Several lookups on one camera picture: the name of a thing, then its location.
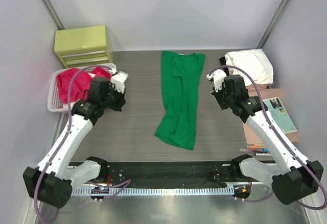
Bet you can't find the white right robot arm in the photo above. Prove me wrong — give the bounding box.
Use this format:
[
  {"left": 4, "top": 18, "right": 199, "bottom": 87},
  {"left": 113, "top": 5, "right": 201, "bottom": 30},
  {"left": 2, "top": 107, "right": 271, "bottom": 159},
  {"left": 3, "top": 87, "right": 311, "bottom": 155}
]
[{"left": 206, "top": 70, "right": 323, "bottom": 205}]

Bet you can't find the green t shirt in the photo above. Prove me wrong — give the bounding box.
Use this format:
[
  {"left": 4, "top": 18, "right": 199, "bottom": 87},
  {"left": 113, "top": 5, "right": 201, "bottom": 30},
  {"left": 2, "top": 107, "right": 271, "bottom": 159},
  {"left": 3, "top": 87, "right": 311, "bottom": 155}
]
[{"left": 155, "top": 51, "right": 205, "bottom": 150}]

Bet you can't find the white plastic laundry basket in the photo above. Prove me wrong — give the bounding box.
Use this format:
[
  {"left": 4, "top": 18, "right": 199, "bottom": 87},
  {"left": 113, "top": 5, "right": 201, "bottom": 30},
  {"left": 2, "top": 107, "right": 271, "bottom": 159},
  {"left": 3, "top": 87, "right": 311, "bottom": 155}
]
[{"left": 47, "top": 63, "right": 117, "bottom": 113}]

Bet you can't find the white marker pen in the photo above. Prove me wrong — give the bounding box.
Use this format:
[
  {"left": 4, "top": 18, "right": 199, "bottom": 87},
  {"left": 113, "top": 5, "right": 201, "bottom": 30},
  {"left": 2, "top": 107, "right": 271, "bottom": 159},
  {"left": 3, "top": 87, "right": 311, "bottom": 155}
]
[{"left": 253, "top": 153, "right": 272, "bottom": 157}]

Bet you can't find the black folded t shirt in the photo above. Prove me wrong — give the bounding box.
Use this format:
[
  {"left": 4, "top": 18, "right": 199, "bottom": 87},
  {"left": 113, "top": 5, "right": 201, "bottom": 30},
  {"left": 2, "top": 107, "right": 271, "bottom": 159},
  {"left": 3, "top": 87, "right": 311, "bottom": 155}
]
[{"left": 219, "top": 57, "right": 226, "bottom": 66}]

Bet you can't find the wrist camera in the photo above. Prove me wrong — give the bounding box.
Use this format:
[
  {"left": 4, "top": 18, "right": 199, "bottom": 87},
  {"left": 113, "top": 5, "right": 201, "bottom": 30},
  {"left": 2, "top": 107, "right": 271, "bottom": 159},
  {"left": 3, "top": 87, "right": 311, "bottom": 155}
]
[
  {"left": 206, "top": 69, "right": 227, "bottom": 92},
  {"left": 109, "top": 69, "right": 129, "bottom": 94}
]

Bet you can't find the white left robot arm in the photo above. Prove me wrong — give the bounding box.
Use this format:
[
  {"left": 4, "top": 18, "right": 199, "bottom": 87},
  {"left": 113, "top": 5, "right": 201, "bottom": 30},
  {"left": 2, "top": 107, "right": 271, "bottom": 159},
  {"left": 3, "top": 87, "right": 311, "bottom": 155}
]
[{"left": 23, "top": 72, "right": 128, "bottom": 209}]

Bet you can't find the teal paperback book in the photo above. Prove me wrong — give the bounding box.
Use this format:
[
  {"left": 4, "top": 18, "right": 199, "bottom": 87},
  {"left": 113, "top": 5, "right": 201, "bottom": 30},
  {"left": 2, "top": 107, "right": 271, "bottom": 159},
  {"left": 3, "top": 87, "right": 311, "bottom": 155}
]
[{"left": 263, "top": 97, "right": 297, "bottom": 134}]

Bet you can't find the yellow green drawer cabinet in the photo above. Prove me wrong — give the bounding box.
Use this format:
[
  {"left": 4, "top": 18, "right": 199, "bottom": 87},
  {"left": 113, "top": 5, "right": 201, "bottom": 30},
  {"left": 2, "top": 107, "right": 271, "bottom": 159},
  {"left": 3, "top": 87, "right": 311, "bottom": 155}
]
[{"left": 54, "top": 25, "right": 113, "bottom": 68}]

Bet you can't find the blue marker pen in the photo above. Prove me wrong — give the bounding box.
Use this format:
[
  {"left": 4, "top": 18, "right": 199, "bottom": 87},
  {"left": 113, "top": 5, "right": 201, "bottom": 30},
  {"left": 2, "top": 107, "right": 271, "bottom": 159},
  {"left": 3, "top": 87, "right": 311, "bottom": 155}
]
[{"left": 239, "top": 148, "right": 270, "bottom": 154}]

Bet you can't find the white folded t shirt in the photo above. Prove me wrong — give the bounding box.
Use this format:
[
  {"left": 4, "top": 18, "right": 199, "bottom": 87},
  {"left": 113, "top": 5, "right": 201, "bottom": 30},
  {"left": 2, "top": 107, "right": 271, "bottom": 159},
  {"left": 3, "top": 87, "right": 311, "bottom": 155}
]
[{"left": 224, "top": 48, "right": 274, "bottom": 85}]

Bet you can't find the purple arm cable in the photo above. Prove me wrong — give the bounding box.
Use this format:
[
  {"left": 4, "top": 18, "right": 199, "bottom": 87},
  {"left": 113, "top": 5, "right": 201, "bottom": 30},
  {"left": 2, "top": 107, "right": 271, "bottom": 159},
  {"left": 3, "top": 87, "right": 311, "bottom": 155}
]
[
  {"left": 33, "top": 65, "right": 131, "bottom": 224},
  {"left": 208, "top": 65, "right": 327, "bottom": 211}
]

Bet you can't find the aluminium slotted rail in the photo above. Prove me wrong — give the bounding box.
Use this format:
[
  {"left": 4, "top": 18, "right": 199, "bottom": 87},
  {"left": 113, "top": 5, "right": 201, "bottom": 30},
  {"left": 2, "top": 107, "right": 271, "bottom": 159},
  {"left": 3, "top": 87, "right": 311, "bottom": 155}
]
[{"left": 72, "top": 185, "right": 235, "bottom": 196}]

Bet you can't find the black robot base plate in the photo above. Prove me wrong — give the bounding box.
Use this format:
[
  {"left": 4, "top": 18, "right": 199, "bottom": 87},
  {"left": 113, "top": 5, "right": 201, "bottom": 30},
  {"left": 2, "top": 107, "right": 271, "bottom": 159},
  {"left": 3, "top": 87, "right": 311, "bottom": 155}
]
[{"left": 105, "top": 161, "right": 245, "bottom": 188}]

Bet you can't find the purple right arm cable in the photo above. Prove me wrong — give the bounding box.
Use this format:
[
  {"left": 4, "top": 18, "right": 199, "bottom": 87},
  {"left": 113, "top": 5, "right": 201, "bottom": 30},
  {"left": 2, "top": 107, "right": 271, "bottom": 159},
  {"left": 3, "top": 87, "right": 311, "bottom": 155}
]
[{"left": 208, "top": 65, "right": 327, "bottom": 211}]

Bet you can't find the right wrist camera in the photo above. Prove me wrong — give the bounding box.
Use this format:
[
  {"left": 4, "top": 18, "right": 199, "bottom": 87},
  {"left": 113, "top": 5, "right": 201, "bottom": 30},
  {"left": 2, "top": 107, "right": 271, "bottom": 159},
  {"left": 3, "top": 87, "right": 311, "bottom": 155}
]
[{"left": 206, "top": 69, "right": 227, "bottom": 92}]

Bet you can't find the red t shirt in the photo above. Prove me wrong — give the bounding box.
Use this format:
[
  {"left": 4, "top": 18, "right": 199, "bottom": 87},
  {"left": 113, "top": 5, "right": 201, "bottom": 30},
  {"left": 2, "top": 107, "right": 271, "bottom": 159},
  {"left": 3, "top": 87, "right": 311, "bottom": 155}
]
[{"left": 56, "top": 67, "right": 112, "bottom": 106}]

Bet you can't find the pink folded t shirt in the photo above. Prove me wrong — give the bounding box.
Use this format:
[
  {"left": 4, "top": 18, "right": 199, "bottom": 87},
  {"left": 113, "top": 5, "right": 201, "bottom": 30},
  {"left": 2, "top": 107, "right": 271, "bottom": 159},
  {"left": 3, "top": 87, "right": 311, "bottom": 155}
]
[{"left": 228, "top": 68, "right": 273, "bottom": 91}]

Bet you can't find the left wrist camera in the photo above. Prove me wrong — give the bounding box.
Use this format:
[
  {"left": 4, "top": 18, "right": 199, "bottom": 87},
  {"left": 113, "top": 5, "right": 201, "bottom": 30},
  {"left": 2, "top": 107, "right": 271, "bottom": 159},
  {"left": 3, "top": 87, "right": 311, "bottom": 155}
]
[{"left": 109, "top": 69, "right": 129, "bottom": 94}]

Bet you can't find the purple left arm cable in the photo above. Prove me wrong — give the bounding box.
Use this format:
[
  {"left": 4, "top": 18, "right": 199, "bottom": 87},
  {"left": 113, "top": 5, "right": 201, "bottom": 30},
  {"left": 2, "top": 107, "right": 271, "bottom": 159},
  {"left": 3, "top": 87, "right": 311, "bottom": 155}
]
[{"left": 33, "top": 65, "right": 131, "bottom": 224}]

